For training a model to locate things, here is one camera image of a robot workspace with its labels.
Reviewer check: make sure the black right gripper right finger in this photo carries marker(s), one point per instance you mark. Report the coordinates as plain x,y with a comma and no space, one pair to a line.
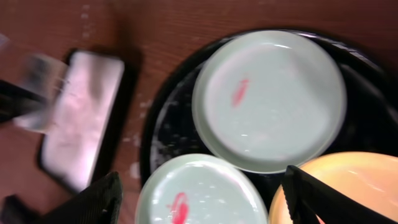
310,201

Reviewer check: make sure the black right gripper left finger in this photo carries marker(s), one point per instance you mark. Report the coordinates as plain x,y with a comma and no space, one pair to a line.
99,203

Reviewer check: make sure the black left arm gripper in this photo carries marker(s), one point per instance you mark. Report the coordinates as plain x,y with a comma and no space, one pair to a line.
16,101

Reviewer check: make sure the yellow blue sponge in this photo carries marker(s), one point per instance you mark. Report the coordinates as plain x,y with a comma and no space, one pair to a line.
43,76

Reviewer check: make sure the yellow plate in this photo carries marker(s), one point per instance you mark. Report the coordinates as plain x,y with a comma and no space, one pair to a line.
368,178

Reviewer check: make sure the pale green plate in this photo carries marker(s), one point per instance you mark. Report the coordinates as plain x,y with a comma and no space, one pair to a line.
269,99
199,188

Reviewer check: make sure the black rectangular foam tray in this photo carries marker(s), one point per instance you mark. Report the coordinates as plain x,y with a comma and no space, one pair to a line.
81,117

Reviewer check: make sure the black round tray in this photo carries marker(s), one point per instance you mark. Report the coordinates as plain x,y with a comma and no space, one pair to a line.
370,122

